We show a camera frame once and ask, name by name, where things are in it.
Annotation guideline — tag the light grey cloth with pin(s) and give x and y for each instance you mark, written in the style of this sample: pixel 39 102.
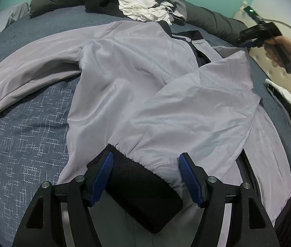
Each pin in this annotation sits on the light grey cloth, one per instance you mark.
pixel 3 20

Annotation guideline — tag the cream tufted headboard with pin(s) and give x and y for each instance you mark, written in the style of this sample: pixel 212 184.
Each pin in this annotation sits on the cream tufted headboard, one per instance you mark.
pixel 269 64

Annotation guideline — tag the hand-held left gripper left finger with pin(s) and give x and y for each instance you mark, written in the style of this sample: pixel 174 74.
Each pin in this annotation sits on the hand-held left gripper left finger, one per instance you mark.
pixel 101 180

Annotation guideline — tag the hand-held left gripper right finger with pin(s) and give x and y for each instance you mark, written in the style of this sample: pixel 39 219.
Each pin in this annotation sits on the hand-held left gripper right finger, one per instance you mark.
pixel 190 182

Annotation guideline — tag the grey jacket with black hem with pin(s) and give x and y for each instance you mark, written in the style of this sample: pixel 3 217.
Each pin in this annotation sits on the grey jacket with black hem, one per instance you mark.
pixel 135 82

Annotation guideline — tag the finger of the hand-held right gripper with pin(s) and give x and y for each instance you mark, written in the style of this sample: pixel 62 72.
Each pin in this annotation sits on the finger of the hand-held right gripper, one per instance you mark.
pixel 248 40

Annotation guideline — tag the folded white and black garment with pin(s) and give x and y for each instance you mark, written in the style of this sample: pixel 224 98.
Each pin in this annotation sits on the folded white and black garment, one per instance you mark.
pixel 287 95

